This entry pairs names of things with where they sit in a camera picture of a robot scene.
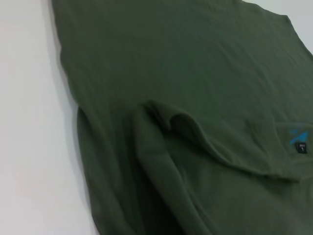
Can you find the dark green FREE shirt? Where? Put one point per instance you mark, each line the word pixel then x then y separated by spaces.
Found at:
pixel 183 98

